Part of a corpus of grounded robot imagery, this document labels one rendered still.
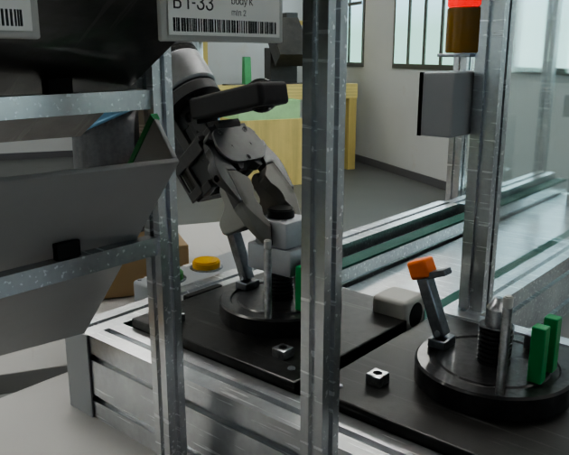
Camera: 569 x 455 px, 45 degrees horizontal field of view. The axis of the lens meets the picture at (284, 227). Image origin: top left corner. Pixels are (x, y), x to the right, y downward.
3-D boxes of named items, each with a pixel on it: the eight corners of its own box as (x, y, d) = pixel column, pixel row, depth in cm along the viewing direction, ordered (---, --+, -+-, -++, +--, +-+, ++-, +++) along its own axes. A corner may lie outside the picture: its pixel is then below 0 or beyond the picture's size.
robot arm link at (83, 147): (80, 169, 131) (76, 97, 127) (151, 169, 132) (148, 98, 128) (66, 181, 119) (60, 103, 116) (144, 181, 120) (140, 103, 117)
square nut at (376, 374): (365, 383, 62) (365, 373, 61) (374, 376, 63) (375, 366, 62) (379, 388, 61) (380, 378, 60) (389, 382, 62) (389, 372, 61)
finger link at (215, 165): (255, 210, 76) (228, 147, 79) (263, 201, 75) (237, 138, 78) (220, 210, 73) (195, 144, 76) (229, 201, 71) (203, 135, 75)
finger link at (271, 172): (291, 246, 83) (244, 188, 83) (321, 220, 79) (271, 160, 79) (277, 256, 80) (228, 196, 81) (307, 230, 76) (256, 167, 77)
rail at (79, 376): (69, 404, 80) (62, 318, 77) (436, 246, 145) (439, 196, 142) (97, 421, 76) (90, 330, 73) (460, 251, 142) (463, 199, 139)
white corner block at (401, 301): (370, 327, 79) (371, 294, 78) (391, 316, 83) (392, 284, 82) (405, 338, 76) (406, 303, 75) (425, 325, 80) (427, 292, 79)
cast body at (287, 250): (247, 266, 77) (246, 207, 75) (272, 258, 80) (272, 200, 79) (304, 283, 72) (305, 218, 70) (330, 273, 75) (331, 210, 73)
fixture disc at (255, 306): (193, 316, 77) (193, 299, 77) (275, 284, 88) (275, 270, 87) (287, 349, 69) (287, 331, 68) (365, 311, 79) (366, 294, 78)
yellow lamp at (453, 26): (436, 52, 77) (439, 7, 76) (457, 52, 81) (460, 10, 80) (478, 52, 74) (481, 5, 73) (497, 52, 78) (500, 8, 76)
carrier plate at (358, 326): (132, 334, 77) (131, 316, 77) (271, 282, 95) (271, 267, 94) (293, 402, 62) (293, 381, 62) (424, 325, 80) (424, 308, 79)
